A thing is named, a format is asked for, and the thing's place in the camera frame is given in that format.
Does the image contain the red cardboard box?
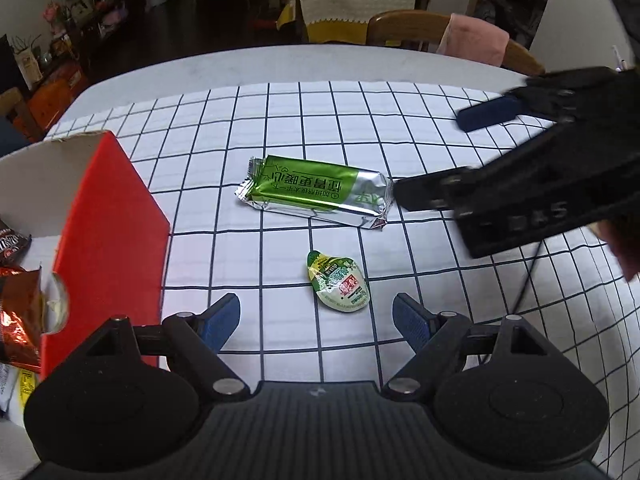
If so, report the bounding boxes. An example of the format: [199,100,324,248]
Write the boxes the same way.
[0,129,173,480]

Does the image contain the brown foil snack bag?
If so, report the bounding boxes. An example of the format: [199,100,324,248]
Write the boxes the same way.
[1,270,44,373]

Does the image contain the person's right hand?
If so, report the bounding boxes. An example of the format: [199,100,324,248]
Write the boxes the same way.
[597,220,639,282]

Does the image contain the green silver snack bar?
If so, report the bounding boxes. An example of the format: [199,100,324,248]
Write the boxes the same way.
[235,155,393,230]

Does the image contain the wooden chair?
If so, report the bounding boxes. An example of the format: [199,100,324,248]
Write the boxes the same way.
[367,10,546,76]

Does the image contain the green jelly cup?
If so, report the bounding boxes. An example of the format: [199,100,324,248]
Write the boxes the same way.
[307,250,370,313]

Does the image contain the white checkered tablecloth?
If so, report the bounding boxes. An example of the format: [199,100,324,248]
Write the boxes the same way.
[51,80,639,479]

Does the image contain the yellow small snack packet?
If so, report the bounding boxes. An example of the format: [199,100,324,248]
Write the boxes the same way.
[18,368,38,411]

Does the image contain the sofa with cream cover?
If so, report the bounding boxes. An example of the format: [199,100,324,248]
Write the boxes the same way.
[277,0,416,44]

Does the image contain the dark brown snack packet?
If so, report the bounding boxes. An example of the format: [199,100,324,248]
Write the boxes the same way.
[0,221,32,266]

